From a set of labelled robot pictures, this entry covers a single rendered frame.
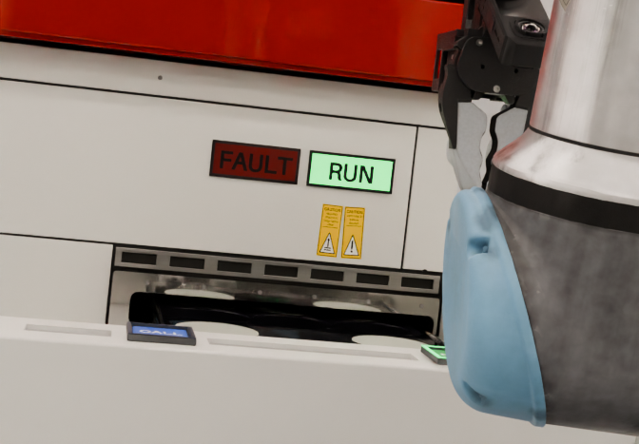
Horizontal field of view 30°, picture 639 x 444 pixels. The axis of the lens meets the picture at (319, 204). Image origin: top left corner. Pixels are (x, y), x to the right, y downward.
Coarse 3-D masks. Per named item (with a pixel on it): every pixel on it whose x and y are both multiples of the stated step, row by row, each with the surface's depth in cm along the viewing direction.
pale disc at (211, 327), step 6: (180, 324) 143; (186, 324) 144; (192, 324) 144; (198, 324) 145; (204, 324) 145; (210, 324) 146; (216, 324) 146; (222, 324) 147; (228, 324) 147; (198, 330) 141; (204, 330) 141; (210, 330) 142; (216, 330) 142; (222, 330) 142; (228, 330) 143; (234, 330) 143; (240, 330) 144; (246, 330) 144; (252, 330) 145
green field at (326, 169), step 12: (312, 156) 159; (324, 156) 159; (336, 156) 159; (312, 168) 159; (324, 168) 159; (336, 168) 159; (348, 168) 160; (360, 168) 160; (372, 168) 160; (384, 168) 160; (312, 180) 159; (324, 180) 159; (336, 180) 159; (348, 180) 160; (360, 180) 160; (372, 180) 160; (384, 180) 161
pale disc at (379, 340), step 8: (360, 336) 150; (368, 336) 150; (376, 336) 151; (368, 344) 144; (376, 344) 144; (384, 344) 145; (392, 344) 146; (400, 344) 146; (408, 344) 147; (416, 344) 148; (424, 344) 148
